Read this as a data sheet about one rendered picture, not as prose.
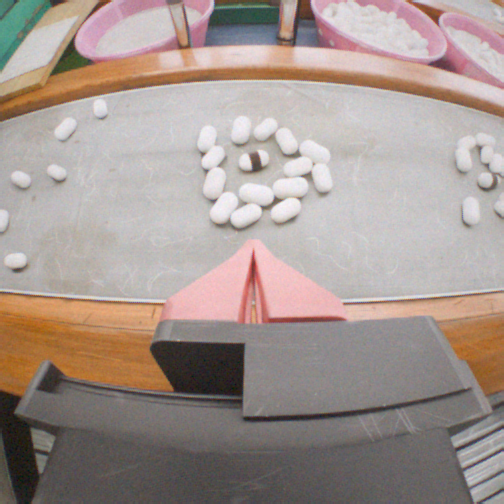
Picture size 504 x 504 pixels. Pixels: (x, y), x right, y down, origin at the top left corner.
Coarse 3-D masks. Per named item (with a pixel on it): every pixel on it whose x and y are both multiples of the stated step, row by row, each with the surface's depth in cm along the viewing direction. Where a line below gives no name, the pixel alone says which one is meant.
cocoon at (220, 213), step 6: (228, 192) 24; (222, 198) 23; (228, 198) 23; (234, 198) 24; (216, 204) 23; (222, 204) 23; (228, 204) 23; (234, 204) 24; (216, 210) 23; (222, 210) 23; (228, 210) 23; (210, 216) 24; (216, 216) 23; (222, 216) 23; (228, 216) 24; (216, 222) 24; (222, 222) 24
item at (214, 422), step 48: (48, 384) 4; (96, 384) 4; (48, 432) 4; (96, 432) 3; (144, 432) 3; (192, 432) 3; (240, 432) 3; (288, 432) 3; (336, 432) 3; (384, 432) 3
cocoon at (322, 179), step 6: (318, 168) 24; (324, 168) 24; (312, 174) 25; (318, 174) 24; (324, 174) 24; (318, 180) 24; (324, 180) 24; (330, 180) 24; (318, 186) 24; (324, 186) 24; (330, 186) 24
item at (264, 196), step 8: (248, 184) 24; (256, 184) 24; (240, 192) 24; (248, 192) 23; (256, 192) 23; (264, 192) 23; (272, 192) 24; (248, 200) 24; (256, 200) 24; (264, 200) 24; (272, 200) 24
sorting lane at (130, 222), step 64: (0, 128) 30; (128, 128) 28; (192, 128) 28; (320, 128) 28; (384, 128) 28; (448, 128) 28; (0, 192) 26; (64, 192) 26; (128, 192) 26; (192, 192) 26; (320, 192) 26; (384, 192) 26; (448, 192) 26; (0, 256) 24; (64, 256) 24; (128, 256) 24; (192, 256) 24; (320, 256) 24; (384, 256) 24; (448, 256) 24
